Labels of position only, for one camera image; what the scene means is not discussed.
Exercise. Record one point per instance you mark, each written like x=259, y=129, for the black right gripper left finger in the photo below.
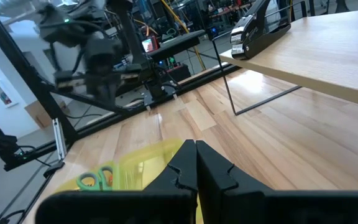
x=166, y=202

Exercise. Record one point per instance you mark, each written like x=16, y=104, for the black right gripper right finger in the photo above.
x=228, y=202

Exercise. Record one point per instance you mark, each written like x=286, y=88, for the yellow transparent pencil case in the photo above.
x=141, y=168

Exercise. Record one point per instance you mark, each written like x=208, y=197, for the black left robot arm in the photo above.
x=61, y=28

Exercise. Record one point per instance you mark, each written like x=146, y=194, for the phone in red case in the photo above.
x=149, y=45

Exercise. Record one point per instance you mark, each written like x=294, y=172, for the black side desk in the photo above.
x=179, y=43

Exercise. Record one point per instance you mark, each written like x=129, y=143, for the brown cardboard box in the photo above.
x=39, y=115

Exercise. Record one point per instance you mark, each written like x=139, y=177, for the black stapler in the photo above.
x=259, y=34

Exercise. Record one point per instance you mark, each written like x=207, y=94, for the wooden shelf riser black legs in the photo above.
x=322, y=53

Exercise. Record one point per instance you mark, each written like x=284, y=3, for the black metal table frame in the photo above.
x=26, y=71

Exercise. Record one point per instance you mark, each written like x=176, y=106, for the white wall cabinet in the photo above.
x=3, y=95

